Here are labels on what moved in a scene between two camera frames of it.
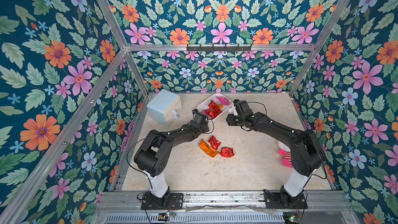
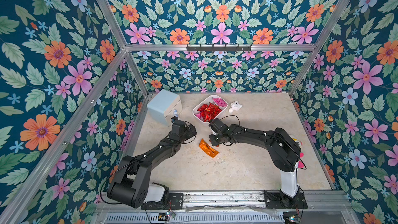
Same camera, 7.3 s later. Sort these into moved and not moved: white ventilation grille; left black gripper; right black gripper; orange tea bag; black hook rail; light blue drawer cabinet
Moved: right black gripper; left black gripper
Not moved: white ventilation grille; black hook rail; light blue drawer cabinet; orange tea bag
